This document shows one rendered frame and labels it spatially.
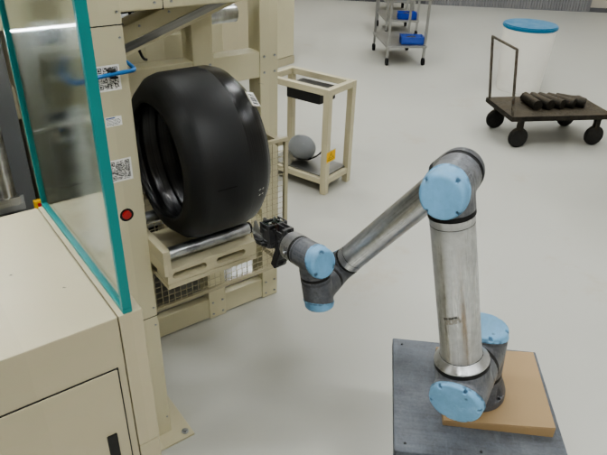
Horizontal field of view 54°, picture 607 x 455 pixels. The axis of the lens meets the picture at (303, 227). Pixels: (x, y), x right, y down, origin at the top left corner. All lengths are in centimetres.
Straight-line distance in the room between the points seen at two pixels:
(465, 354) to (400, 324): 162
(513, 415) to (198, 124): 130
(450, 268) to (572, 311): 220
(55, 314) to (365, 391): 185
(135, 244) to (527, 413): 136
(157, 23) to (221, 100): 51
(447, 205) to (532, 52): 590
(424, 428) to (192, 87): 127
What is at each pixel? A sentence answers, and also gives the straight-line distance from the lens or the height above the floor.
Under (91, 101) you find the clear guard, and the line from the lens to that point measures 103.
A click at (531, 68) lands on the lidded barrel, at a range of 730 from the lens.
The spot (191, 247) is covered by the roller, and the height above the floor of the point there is 91.
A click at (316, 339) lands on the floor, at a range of 309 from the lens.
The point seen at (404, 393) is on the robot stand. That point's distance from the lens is 202.
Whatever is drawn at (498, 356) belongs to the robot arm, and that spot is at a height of 85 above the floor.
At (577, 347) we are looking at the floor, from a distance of 340.
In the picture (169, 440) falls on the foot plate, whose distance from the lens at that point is 267.
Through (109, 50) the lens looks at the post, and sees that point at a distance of 185.
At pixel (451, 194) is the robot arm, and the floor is 141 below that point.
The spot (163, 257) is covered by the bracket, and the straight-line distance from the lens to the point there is 202.
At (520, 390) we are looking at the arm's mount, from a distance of 207.
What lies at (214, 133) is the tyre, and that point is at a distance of 188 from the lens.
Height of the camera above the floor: 201
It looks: 30 degrees down
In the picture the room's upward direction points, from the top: 2 degrees clockwise
